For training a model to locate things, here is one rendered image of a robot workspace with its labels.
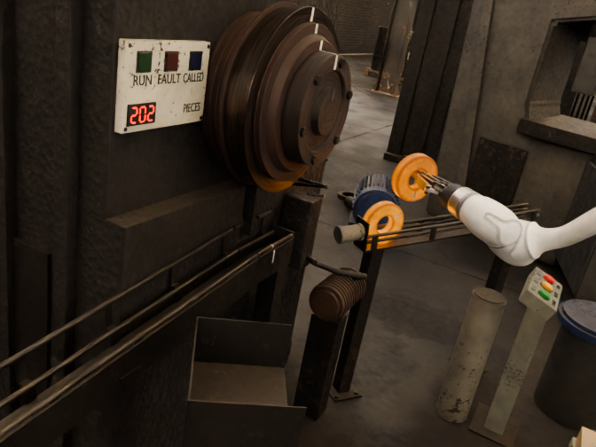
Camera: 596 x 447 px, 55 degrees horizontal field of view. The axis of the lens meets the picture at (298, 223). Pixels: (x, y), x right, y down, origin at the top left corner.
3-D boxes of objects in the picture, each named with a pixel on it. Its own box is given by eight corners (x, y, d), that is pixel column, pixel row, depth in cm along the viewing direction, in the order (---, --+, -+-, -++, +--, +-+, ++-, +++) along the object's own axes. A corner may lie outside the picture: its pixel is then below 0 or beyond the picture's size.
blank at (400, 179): (395, 154, 174) (401, 158, 171) (435, 150, 180) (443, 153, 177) (387, 200, 181) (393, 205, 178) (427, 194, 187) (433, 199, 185)
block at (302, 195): (270, 261, 186) (282, 192, 177) (283, 254, 193) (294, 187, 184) (299, 272, 182) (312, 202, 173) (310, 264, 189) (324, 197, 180)
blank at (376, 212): (370, 249, 200) (375, 254, 197) (354, 217, 191) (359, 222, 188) (404, 223, 202) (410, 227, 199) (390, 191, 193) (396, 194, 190)
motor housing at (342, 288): (284, 411, 204) (309, 279, 184) (311, 381, 222) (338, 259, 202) (316, 428, 198) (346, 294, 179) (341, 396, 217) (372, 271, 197)
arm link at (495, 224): (450, 215, 155) (473, 236, 163) (490, 243, 143) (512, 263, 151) (476, 184, 154) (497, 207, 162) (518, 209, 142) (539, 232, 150)
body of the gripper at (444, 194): (443, 212, 162) (423, 199, 169) (466, 211, 166) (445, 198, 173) (450, 188, 159) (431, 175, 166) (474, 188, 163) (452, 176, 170)
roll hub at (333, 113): (272, 169, 137) (292, 50, 127) (324, 152, 161) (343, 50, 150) (293, 176, 135) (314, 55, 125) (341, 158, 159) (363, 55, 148)
